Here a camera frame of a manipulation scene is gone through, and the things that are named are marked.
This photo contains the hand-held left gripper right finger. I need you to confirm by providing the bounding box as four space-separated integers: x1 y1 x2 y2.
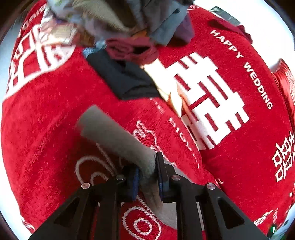
155 152 269 240

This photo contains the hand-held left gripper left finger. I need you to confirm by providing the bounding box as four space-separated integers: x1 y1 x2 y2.
29 165 141 240

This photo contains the grey small garment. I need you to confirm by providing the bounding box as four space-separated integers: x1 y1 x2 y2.
76 105 176 228

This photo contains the pile of assorted clothes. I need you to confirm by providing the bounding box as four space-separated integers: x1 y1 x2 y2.
46 0 195 101

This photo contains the cream folded cloth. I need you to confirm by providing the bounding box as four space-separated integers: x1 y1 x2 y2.
143 61 186 118

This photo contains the red printed blanket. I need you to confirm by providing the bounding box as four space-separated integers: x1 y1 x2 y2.
0 0 295 240

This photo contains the red embroidered pillow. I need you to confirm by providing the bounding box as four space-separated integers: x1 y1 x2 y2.
271 58 295 126

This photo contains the dark grey flat object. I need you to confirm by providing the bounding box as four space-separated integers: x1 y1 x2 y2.
211 6 241 26

